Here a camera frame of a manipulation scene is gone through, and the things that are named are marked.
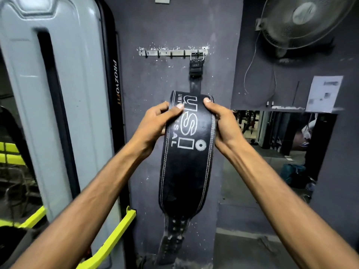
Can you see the metal wall hook rack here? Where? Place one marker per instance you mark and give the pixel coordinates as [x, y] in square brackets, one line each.
[172, 52]

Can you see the black machine upright column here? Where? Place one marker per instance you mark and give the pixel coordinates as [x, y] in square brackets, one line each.
[119, 131]

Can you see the black leather weightlifting belt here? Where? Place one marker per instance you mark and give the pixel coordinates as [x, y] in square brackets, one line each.
[186, 154]

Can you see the white paper notice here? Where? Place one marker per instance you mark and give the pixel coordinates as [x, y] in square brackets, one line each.
[324, 93]

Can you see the teal bag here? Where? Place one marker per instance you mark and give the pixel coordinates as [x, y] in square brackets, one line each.
[293, 173]

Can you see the person's left forearm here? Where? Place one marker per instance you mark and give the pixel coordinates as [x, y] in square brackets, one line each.
[84, 204]

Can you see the grey wall fan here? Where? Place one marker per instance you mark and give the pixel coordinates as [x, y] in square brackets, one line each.
[303, 22]

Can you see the person's right forearm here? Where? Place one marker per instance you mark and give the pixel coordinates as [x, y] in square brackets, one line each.
[286, 204]

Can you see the person's right thumb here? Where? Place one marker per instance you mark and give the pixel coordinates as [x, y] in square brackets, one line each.
[210, 105]

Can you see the yellow machine frame bar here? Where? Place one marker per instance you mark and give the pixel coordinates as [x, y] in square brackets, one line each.
[28, 219]
[112, 240]

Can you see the grey gym machine shroud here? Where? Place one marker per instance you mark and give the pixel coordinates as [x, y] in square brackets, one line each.
[53, 109]

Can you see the person's right hand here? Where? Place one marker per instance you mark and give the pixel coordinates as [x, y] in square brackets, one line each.
[224, 124]

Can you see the person's left thumb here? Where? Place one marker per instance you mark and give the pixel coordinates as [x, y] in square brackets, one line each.
[174, 112]

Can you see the person's left hand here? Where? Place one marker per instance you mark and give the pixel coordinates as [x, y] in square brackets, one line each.
[153, 124]

